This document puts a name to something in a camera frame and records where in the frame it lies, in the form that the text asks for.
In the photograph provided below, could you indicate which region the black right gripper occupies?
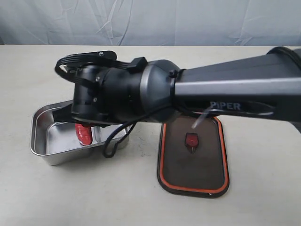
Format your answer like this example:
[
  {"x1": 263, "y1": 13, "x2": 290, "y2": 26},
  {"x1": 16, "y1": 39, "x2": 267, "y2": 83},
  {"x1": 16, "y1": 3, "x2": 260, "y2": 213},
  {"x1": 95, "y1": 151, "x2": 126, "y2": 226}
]
[{"x1": 54, "y1": 65, "x2": 132, "y2": 125}]

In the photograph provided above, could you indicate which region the red sausage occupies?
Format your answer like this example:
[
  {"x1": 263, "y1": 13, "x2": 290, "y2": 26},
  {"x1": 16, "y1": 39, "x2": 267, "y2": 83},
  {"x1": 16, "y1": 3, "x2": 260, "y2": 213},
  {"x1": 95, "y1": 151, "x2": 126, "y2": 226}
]
[{"x1": 75, "y1": 124, "x2": 93, "y2": 146}]

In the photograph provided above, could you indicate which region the transparent lid with orange valve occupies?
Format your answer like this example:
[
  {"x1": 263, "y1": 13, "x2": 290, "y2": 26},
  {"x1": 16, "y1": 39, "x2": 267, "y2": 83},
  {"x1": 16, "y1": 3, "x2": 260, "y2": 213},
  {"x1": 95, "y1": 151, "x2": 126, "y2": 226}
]
[{"x1": 157, "y1": 116, "x2": 230, "y2": 198}]

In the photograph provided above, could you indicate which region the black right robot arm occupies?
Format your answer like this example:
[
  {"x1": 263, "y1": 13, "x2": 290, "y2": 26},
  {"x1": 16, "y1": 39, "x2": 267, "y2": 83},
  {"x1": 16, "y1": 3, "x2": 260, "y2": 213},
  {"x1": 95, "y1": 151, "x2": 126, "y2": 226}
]
[{"x1": 53, "y1": 47, "x2": 301, "y2": 127}]

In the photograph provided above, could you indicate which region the stainless steel lunch box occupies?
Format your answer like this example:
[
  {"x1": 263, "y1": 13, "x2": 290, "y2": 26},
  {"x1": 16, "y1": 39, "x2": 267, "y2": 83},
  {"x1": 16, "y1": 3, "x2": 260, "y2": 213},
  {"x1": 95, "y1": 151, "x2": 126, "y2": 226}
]
[{"x1": 30, "y1": 100, "x2": 119, "y2": 166}]

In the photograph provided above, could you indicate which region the grey backdrop cloth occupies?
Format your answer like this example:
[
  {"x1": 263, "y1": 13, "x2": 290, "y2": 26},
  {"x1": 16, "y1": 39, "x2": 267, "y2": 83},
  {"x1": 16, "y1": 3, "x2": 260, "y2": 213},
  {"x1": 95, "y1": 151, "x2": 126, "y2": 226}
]
[{"x1": 0, "y1": 0, "x2": 301, "y2": 46}]

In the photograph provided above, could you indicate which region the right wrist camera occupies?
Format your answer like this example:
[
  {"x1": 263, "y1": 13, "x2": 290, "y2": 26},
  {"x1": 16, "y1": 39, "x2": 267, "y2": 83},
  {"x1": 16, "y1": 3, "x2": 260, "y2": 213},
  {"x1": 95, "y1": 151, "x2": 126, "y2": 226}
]
[{"x1": 64, "y1": 50, "x2": 117, "y2": 61}]

